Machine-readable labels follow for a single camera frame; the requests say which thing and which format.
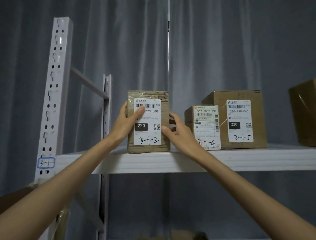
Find narrow white perforated shelf post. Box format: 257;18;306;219
98;74;112;240

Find large labelled cardboard box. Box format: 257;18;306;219
201;90;268;149

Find tall labelled cardboard box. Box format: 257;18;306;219
127;90;171;154

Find grey shelf cross beam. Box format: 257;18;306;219
70;67;110;100

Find blue-bordered white sticker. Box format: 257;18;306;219
37;157;56;169

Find person's left forearm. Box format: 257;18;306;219
0;136;120;240

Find person's right hand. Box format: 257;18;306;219
162;112;210;162

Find wide white perforated shelf post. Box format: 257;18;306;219
34;17;74;240

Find small labelled cardboard box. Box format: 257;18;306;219
184;105;222;151

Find person's right forearm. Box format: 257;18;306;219
195;150;316;240

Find white metal shelf board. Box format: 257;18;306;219
56;143;316;175

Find person's left hand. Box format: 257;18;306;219
108;101;146;147

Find taped brown cardboard box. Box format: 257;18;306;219
288;79;316;147

